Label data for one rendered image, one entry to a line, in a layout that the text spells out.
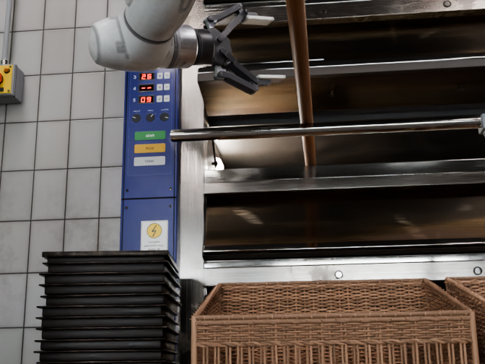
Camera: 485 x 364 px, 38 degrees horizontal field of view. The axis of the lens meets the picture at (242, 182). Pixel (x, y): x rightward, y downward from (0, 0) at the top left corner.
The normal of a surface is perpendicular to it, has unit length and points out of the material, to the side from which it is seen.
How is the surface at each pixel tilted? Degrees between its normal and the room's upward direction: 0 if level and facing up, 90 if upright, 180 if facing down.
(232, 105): 172
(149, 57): 159
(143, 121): 90
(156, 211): 90
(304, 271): 90
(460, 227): 70
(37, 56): 90
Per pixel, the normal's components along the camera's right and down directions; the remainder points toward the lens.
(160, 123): -0.11, -0.25
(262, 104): 0.00, 0.92
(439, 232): -0.10, -0.58
